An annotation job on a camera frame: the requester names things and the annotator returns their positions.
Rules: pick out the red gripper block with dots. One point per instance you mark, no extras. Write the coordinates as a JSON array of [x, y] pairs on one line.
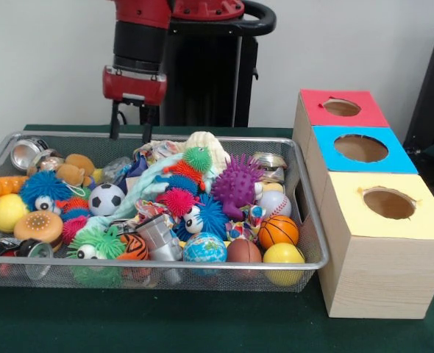
[[134, 86]]

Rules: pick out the clear plastic packet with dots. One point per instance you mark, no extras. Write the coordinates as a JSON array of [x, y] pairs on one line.
[[116, 167]]

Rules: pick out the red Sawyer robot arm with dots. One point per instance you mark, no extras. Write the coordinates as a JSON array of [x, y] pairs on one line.
[[139, 40]]

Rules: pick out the shallow metal mesh bin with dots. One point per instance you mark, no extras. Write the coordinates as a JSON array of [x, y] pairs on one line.
[[202, 279]]

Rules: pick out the wooden box with three holes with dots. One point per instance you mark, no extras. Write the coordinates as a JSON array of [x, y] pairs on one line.
[[379, 279]]

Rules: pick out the blue plastic toy block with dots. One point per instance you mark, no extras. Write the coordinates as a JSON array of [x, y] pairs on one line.
[[135, 170]]

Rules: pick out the cream knit cloth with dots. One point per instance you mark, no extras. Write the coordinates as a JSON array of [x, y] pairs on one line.
[[202, 139]]

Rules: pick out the black and white soccer ball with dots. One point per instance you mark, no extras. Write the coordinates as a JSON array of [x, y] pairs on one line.
[[106, 198]]

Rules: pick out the blue spiky toy with eyes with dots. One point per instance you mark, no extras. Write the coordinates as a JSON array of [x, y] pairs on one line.
[[206, 217]]

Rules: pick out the purple spiky monster toy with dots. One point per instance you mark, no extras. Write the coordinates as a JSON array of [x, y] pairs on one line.
[[235, 184]]

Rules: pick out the green spiky toy with eye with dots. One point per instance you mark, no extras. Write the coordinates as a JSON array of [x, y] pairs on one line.
[[95, 242]]

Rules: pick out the globe print ball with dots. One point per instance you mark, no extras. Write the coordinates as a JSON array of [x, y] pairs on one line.
[[205, 248]]

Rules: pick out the white baseball toy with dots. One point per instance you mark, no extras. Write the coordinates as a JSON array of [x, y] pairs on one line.
[[274, 204]]

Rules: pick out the orange basketball toy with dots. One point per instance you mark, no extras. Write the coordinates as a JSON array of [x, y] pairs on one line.
[[278, 229]]

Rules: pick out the yellow ball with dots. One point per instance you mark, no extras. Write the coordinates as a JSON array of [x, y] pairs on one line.
[[283, 257]]

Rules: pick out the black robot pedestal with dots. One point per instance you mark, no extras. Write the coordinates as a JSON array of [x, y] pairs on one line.
[[209, 73]]

